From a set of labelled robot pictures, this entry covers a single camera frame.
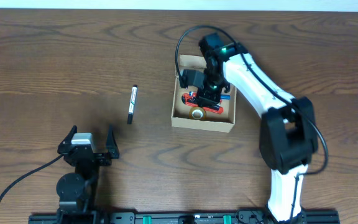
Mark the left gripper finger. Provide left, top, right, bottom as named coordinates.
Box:
left=106, top=125, right=119, bottom=155
left=58, top=125, right=77, bottom=148

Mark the orange utility knife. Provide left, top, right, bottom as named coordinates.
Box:
left=181, top=91, right=224, bottom=114

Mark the blue whiteboard marker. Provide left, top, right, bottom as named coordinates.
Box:
left=189, top=91, right=231, bottom=100

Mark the clear tape roll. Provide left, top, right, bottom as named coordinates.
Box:
left=189, top=106, right=206, bottom=120

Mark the cardboard box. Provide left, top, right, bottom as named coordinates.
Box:
left=170, top=54, right=237, bottom=134

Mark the black green whiteboard marker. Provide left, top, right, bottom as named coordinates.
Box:
left=127, top=85, right=138, bottom=124

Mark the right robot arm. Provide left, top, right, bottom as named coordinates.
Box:
left=197, top=34, right=318, bottom=223

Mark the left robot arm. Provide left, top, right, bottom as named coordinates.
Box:
left=56, top=126, right=120, bottom=213

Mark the left black cable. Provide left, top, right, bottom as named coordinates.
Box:
left=0, top=154, right=67, bottom=224

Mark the black cable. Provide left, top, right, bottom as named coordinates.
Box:
left=174, top=24, right=329, bottom=224
left=0, top=154, right=67, bottom=224

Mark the right black cable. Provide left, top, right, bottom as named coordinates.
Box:
left=174, top=24, right=329, bottom=224

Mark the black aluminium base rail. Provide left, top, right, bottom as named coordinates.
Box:
left=27, top=208, right=341, bottom=224

